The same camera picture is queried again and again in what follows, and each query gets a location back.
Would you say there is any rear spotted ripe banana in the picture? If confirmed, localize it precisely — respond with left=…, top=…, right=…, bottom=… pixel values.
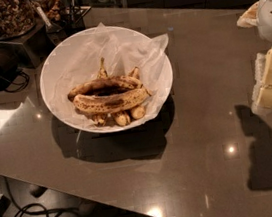
left=67, top=75, right=143, bottom=101

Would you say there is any spotted ripe banana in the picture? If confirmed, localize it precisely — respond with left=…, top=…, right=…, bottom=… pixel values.
left=67, top=75, right=143, bottom=101
left=72, top=86, right=150, bottom=115

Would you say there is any front spotted ripe banana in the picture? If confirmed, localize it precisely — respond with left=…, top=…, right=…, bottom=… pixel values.
left=72, top=86, right=150, bottom=115

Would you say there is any white round bowl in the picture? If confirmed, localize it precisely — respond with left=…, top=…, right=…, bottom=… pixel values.
left=32, top=16, right=181, bottom=142

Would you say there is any white paper liner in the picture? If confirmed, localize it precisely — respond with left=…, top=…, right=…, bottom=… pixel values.
left=34, top=13, right=181, bottom=139

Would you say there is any metal scoop with tag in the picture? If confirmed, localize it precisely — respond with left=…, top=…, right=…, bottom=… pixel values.
left=32, top=2, right=66, bottom=46

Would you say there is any dark tray stand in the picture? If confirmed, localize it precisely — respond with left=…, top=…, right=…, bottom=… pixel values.
left=0, top=18, right=85, bottom=69

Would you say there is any glass jar of nuts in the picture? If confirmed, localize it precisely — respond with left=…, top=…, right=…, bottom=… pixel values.
left=0, top=0, right=35, bottom=40

